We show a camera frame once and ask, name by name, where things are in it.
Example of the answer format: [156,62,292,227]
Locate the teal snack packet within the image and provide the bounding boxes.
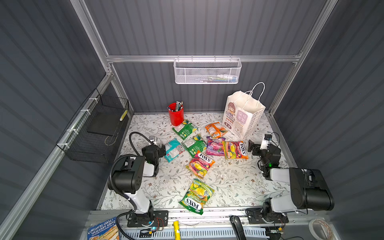
[164,138,185,163]

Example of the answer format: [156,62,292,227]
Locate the white printed paper bag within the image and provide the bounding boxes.
[222,82,266,140]

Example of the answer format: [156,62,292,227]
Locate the green yellow Fox's packet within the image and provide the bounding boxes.
[179,179,215,215]

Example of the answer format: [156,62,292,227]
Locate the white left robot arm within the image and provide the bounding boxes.
[107,132,169,229]

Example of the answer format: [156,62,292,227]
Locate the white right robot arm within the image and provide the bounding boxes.
[246,134,335,225]

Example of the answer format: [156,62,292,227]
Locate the orange yellow Fox's packet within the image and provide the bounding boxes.
[223,141,249,160]

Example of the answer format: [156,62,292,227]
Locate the purple Fox's candy packet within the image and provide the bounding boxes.
[206,136,226,157]

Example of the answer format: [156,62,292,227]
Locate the orange snack packet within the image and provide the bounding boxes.
[205,122,228,139]

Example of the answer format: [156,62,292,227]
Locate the red pen cup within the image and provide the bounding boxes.
[168,106,184,126]

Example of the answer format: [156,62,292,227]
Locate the red Fox's candy packet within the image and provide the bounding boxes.
[186,151,215,179]

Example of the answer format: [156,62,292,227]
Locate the pens in cup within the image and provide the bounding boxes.
[168,101,183,112]

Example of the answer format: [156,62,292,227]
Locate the yellow marker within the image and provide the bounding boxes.
[173,221,181,240]

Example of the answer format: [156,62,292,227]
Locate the white tape roll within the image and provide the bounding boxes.
[308,219,335,240]

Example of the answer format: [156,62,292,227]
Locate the blue printed booklet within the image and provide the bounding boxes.
[87,217,120,240]

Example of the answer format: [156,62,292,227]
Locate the black wire basket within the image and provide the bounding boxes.
[57,91,130,164]

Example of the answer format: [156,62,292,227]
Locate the black handle tool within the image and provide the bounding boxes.
[230,216,246,240]

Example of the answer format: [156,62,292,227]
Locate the white wire mesh basket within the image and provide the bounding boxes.
[173,57,242,85]

